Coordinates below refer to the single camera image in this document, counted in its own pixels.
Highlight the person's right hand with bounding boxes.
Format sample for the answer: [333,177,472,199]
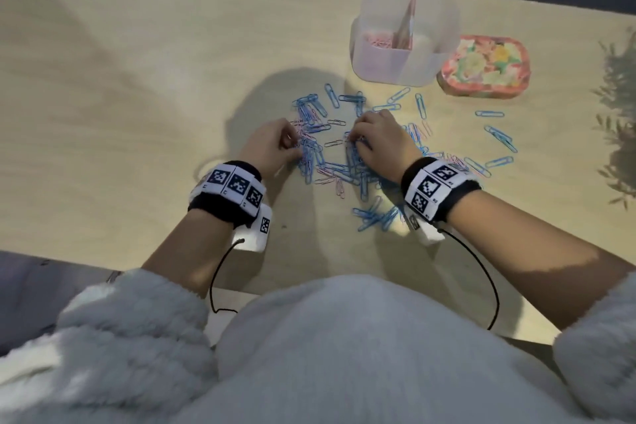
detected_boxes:
[350,110,424,186]

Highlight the person's left hand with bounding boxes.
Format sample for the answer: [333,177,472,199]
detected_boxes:
[238,118,305,181]

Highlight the person's right forearm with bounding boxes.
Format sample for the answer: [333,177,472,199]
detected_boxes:
[441,189,636,331]

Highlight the person's left forearm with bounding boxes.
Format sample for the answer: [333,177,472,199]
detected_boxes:
[141,209,249,298]

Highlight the pile of blue pink paper clips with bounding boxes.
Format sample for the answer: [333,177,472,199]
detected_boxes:
[290,83,519,234]

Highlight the translucent plastic container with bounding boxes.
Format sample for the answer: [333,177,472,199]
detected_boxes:
[350,0,461,87]

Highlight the black marker wristband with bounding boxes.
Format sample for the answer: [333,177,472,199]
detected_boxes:
[187,160,264,231]
[400,156,483,226]

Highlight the pink paper clips heap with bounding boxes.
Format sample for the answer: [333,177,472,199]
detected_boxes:
[365,32,398,50]

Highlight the fluffy white garment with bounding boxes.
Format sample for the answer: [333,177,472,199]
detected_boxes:
[0,267,636,424]

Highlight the green plant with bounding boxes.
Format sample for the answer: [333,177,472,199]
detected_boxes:
[590,26,636,212]

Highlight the grey seat cushion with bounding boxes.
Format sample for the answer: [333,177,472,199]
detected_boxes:
[0,250,123,357]

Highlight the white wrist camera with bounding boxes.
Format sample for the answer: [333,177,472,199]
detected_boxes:
[233,202,273,255]
[400,205,446,247]

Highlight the black cable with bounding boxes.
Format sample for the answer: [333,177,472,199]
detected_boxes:
[437,227,501,332]
[208,238,246,315]

